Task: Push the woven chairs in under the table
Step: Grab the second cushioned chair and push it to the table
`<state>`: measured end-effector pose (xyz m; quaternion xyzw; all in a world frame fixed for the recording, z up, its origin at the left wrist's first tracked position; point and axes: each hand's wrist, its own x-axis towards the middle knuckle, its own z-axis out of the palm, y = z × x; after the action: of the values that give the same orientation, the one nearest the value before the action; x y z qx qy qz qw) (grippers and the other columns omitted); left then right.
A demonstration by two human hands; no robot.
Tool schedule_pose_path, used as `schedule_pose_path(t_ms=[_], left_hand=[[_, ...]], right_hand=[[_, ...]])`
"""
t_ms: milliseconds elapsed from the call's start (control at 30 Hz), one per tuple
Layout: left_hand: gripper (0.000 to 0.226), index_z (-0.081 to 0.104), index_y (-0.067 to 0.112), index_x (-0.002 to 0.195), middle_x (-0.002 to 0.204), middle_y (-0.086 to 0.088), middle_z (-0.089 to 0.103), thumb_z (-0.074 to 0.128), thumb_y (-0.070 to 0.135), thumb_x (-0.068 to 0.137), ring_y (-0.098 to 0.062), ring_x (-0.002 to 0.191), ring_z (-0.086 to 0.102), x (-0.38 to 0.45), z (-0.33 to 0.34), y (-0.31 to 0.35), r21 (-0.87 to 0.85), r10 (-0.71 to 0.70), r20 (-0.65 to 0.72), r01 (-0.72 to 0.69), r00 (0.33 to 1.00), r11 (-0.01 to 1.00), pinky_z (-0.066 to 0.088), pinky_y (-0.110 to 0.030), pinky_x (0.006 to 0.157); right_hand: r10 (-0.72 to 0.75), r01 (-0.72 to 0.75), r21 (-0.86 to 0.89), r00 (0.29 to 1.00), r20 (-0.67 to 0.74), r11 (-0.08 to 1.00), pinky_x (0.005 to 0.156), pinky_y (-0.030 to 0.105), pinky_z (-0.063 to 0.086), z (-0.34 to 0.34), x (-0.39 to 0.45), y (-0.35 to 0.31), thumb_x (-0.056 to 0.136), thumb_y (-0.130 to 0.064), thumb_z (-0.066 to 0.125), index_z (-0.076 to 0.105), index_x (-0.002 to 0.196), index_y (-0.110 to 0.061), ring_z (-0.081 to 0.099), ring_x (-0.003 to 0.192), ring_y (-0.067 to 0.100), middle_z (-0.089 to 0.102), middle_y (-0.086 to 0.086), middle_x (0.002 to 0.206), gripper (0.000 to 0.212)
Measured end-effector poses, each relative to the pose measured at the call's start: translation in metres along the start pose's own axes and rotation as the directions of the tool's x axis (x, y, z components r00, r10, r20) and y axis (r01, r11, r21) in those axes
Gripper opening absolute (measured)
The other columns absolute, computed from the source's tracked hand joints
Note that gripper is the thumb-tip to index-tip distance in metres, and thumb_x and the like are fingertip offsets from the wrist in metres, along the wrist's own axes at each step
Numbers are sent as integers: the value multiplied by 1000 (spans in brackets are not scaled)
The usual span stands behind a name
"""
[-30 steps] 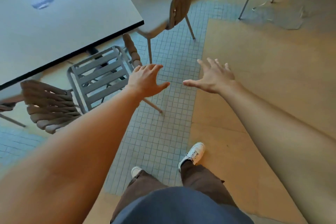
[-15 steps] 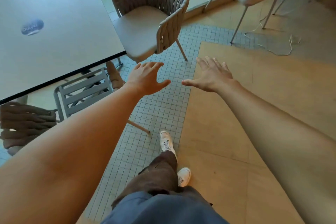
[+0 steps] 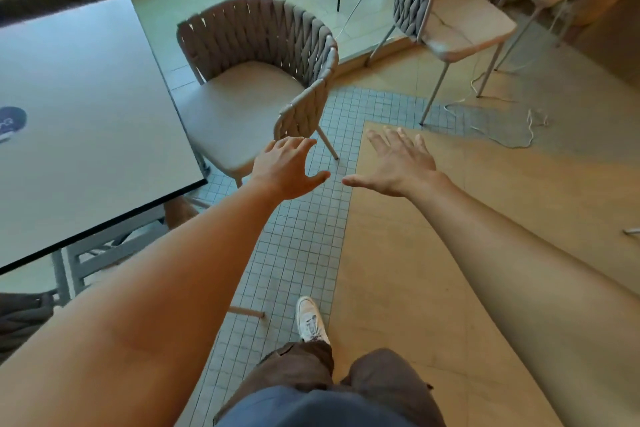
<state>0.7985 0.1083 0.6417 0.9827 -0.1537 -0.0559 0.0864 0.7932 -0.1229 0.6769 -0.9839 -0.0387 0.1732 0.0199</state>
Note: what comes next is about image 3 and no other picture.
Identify grey table frame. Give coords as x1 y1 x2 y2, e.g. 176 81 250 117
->
50 205 172 306

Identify dark grey bag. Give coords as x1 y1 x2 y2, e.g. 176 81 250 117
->
0 292 57 366

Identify brown trousers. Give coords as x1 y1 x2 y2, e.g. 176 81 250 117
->
214 341 447 427

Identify grey woven armchair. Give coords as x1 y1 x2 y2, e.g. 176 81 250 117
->
176 0 341 188
366 0 532 125

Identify person's left hand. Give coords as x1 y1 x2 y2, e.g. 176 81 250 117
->
250 136 332 202

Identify person's right hand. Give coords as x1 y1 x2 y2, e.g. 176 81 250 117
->
342 126 442 198

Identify person's right forearm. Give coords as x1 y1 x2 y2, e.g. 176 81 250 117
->
406 171 640 427

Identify white sneaker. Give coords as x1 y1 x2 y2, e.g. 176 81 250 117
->
295 296 331 345

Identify blue shirt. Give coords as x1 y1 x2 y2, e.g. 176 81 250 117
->
215 386 418 427

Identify white cable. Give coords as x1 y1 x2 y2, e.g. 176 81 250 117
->
442 54 551 150

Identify person's left forearm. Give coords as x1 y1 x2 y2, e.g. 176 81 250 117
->
0 176 285 427

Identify dark round coaster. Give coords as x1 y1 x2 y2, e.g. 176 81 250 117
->
0 106 28 143

